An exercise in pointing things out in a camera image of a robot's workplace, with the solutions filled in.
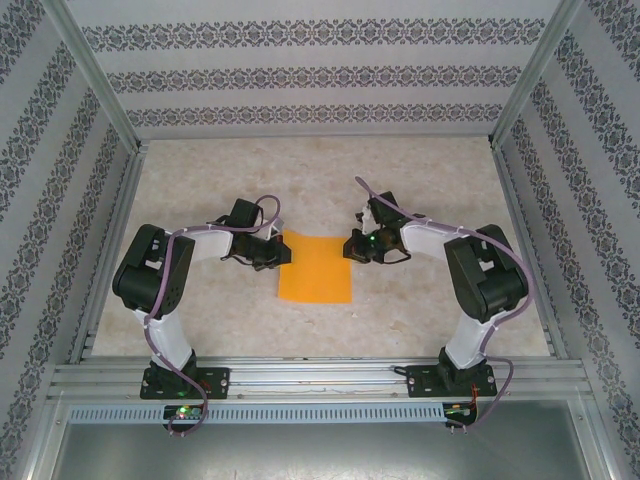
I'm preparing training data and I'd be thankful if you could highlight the orange cloth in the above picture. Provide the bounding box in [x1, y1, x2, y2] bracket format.
[276, 229, 355, 305]

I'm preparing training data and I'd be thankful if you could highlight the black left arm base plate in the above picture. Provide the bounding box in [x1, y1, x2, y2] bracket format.
[141, 367, 231, 401]

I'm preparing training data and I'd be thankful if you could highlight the aluminium side rail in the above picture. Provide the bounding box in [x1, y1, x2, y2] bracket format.
[69, 142, 151, 364]
[492, 144, 569, 359]

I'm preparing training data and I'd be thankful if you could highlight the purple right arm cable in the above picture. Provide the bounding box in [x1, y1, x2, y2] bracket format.
[353, 174, 532, 436]

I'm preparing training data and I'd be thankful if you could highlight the aluminium mounting rail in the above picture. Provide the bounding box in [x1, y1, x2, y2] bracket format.
[47, 355, 591, 401]

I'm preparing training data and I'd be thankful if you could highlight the grey metal sheet panel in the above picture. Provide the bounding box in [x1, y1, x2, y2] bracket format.
[49, 422, 614, 480]

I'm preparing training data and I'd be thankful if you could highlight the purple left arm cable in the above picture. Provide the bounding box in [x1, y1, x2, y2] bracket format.
[142, 193, 284, 439]

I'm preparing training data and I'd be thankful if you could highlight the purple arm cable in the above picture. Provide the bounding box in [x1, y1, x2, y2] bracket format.
[142, 193, 284, 439]
[353, 174, 532, 436]

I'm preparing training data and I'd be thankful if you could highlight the aluminium frame post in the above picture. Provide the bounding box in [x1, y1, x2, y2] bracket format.
[42, 0, 149, 151]
[487, 0, 585, 147]

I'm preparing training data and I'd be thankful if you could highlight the slotted grey cable duct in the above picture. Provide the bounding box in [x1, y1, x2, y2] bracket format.
[67, 403, 446, 425]

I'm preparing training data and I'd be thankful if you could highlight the small circuit board with LED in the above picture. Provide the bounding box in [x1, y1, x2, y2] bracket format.
[444, 401, 479, 419]
[163, 403, 204, 421]

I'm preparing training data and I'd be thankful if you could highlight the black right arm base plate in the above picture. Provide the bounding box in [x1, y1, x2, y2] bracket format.
[407, 363, 496, 399]

